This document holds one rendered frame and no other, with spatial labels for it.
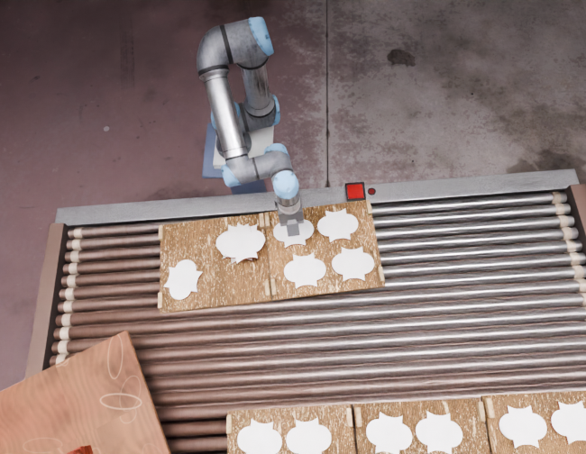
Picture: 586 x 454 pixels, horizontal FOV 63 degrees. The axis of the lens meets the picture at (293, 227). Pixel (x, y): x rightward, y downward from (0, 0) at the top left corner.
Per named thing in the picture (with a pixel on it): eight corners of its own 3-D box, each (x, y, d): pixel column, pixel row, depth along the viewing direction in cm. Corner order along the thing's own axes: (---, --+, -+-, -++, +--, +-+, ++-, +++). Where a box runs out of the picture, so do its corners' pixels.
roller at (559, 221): (70, 253, 190) (65, 249, 186) (566, 217, 183) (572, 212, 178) (69, 265, 188) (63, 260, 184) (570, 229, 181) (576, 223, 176)
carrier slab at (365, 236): (264, 213, 186) (264, 212, 185) (369, 201, 186) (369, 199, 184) (272, 301, 173) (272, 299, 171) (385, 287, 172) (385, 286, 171)
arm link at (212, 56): (181, 28, 141) (225, 189, 146) (218, 20, 141) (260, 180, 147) (187, 40, 152) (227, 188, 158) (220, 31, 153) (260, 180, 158)
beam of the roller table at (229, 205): (64, 213, 200) (56, 207, 194) (567, 175, 192) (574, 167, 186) (61, 232, 196) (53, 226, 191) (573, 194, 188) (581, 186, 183)
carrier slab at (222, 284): (161, 226, 187) (160, 224, 186) (264, 214, 186) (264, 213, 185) (160, 313, 174) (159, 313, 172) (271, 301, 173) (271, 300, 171)
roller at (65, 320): (62, 315, 181) (56, 313, 176) (585, 279, 173) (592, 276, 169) (60, 328, 179) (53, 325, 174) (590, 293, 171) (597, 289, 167)
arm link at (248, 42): (240, 113, 196) (216, 16, 144) (275, 104, 196) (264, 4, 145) (247, 138, 192) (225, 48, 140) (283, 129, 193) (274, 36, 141)
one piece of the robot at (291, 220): (277, 224, 152) (281, 242, 167) (305, 220, 152) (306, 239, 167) (272, 191, 157) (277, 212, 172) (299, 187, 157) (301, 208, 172)
